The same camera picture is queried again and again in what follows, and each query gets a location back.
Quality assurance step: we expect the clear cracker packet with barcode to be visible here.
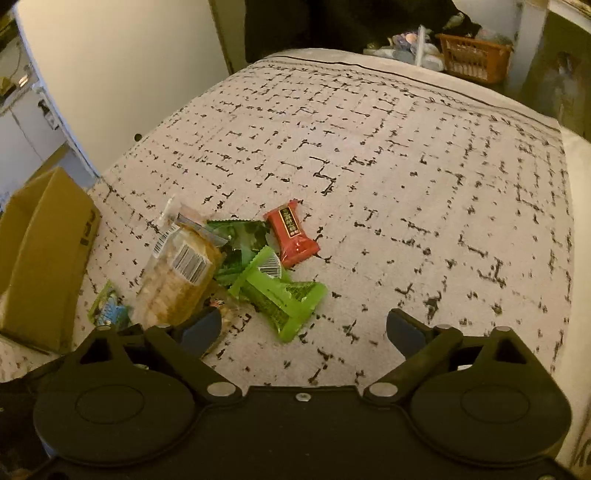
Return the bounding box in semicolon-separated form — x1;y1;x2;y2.
134;196;229;326

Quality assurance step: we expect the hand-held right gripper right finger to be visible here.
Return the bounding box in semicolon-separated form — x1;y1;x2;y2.
362;308;525;403

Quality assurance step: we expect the orange plastic basket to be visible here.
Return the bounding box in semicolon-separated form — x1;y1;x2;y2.
436;33;514;85

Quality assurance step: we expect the brown cardboard box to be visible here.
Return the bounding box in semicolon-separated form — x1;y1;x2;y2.
0;166;102;356

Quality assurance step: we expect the red snack packet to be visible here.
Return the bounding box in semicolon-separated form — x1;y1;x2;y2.
263;198;321;269

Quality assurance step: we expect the dark cloth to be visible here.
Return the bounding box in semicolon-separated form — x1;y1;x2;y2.
244;0;485;63

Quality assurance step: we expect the white plastic bottle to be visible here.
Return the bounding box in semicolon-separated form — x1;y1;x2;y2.
416;25;431;66

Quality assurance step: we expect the dark green snack packet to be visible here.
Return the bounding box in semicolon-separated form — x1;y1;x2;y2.
205;219;273;287

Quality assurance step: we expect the small green blue snack packet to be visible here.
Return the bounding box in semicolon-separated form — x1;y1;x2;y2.
88;281;132;330

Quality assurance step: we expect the white cabinet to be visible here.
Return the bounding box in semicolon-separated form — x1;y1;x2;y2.
0;28;63;195

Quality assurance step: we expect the white bedsheet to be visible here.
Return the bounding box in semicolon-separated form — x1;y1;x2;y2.
551;127;591;462

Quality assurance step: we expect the patterned white blanket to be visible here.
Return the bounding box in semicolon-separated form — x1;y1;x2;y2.
0;48;575;398

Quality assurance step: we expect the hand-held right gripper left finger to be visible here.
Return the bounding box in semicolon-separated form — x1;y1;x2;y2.
76;307;243;404

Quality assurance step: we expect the light green snack packet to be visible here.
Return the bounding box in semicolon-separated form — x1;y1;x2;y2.
228;246;329;343

